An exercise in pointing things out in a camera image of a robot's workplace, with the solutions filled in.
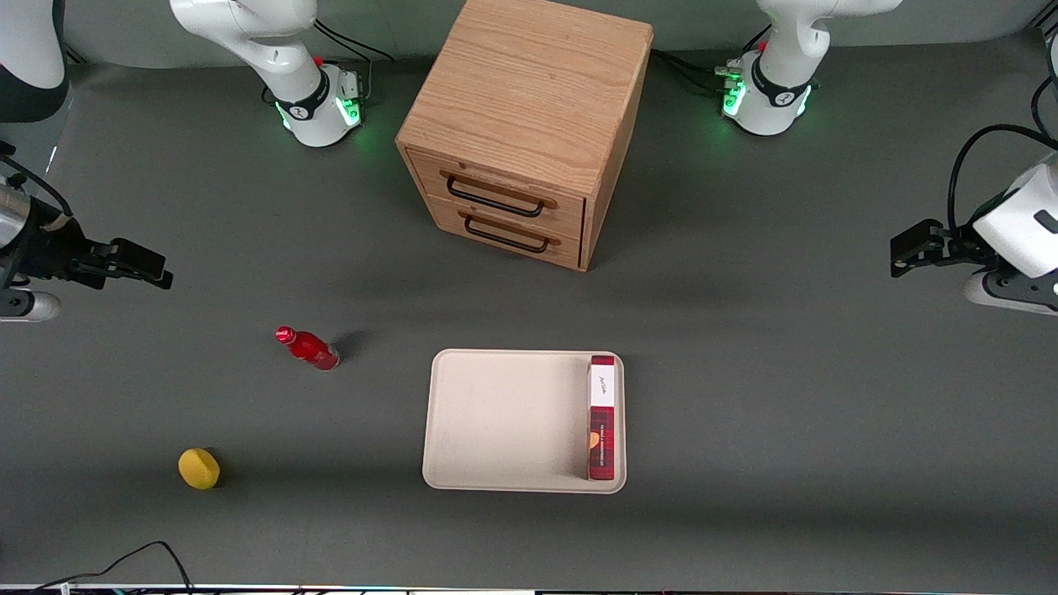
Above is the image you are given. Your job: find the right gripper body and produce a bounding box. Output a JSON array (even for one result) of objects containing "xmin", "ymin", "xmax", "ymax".
[{"xmin": 0, "ymin": 186, "xmax": 85, "ymax": 288}]

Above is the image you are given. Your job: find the red coke bottle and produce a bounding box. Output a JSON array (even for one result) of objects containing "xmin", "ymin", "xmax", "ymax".
[{"xmin": 275, "ymin": 326, "xmax": 341, "ymax": 371}]

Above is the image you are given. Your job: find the beige rectangular tray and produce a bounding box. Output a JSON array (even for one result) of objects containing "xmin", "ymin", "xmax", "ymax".
[{"xmin": 422, "ymin": 349, "xmax": 627, "ymax": 494}]

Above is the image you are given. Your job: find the yellow lemon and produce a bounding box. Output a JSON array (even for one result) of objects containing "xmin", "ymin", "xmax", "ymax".
[{"xmin": 179, "ymin": 448, "xmax": 222, "ymax": 490}]

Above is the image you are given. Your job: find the wooden drawer front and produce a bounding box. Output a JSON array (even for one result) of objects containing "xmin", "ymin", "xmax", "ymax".
[
  {"xmin": 425, "ymin": 197, "xmax": 584, "ymax": 270},
  {"xmin": 407, "ymin": 149, "xmax": 588, "ymax": 242}
]

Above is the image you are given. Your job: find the red tartan shortbread box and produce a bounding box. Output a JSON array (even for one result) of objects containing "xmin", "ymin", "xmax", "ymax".
[{"xmin": 587, "ymin": 355, "xmax": 617, "ymax": 482}]

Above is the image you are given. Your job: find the wooden drawer cabinet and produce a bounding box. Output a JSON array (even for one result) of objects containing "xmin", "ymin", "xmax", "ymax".
[{"xmin": 395, "ymin": 0, "xmax": 654, "ymax": 272}]

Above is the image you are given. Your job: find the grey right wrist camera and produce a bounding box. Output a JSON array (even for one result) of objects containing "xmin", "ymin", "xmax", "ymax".
[{"xmin": 0, "ymin": 289, "xmax": 63, "ymax": 323}]

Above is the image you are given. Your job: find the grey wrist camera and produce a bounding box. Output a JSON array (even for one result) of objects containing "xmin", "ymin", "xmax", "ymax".
[
  {"xmin": 0, "ymin": 289, "xmax": 63, "ymax": 323},
  {"xmin": 963, "ymin": 269, "xmax": 1058, "ymax": 317}
]

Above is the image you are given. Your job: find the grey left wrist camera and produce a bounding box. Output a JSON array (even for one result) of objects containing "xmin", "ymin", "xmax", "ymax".
[{"xmin": 963, "ymin": 269, "xmax": 1058, "ymax": 317}]

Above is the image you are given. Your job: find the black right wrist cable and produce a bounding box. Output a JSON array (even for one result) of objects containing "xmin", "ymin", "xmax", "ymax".
[{"xmin": 0, "ymin": 140, "xmax": 77, "ymax": 219}]

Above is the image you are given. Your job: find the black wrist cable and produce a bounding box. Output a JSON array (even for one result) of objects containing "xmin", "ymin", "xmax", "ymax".
[
  {"xmin": 0, "ymin": 140, "xmax": 77, "ymax": 219},
  {"xmin": 947, "ymin": 124, "xmax": 1058, "ymax": 236}
]

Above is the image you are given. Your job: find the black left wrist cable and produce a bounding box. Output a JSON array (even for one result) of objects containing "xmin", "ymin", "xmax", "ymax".
[{"xmin": 947, "ymin": 124, "xmax": 1058, "ymax": 236}]

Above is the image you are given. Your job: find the black thin cable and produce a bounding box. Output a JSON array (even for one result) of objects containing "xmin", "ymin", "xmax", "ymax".
[{"xmin": 1031, "ymin": 73, "xmax": 1058, "ymax": 138}]

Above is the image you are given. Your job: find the black table edge cable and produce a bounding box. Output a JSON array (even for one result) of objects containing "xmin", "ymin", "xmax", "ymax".
[{"xmin": 31, "ymin": 540, "xmax": 196, "ymax": 595}]

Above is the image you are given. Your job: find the black left arm base cable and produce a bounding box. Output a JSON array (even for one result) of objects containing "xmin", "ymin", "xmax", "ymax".
[{"xmin": 651, "ymin": 48, "xmax": 745, "ymax": 96}]

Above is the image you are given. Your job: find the black arm base cable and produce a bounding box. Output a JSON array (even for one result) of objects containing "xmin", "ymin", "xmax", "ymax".
[
  {"xmin": 263, "ymin": 18, "xmax": 396, "ymax": 104},
  {"xmin": 651, "ymin": 48, "xmax": 745, "ymax": 96}
]

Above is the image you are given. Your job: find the black right arm base cable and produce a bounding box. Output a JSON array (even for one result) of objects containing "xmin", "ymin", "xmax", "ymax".
[{"xmin": 263, "ymin": 18, "xmax": 396, "ymax": 104}]

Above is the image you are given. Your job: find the black drawer handle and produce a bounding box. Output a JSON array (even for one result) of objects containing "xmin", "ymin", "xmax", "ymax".
[
  {"xmin": 457, "ymin": 211, "xmax": 561, "ymax": 254},
  {"xmin": 441, "ymin": 169, "xmax": 558, "ymax": 219}
]

